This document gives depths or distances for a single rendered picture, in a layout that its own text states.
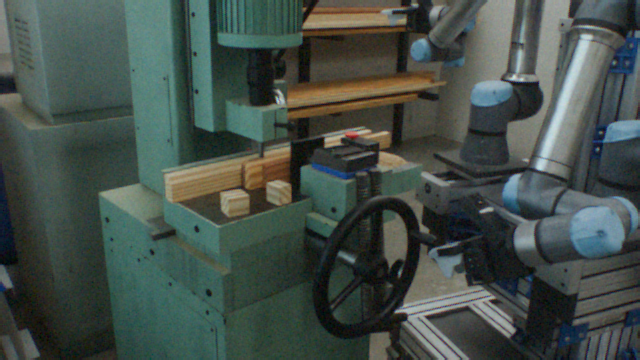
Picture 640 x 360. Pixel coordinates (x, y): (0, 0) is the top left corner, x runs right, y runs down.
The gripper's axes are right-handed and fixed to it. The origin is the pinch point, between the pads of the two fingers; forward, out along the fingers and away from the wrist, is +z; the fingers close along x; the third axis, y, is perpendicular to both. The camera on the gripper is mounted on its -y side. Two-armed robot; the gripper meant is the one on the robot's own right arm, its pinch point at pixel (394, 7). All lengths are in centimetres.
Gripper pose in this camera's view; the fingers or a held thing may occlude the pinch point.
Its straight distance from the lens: 224.9
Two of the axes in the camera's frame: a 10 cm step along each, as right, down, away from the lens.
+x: 7.9, -3.2, 5.3
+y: 0.9, 9.1, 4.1
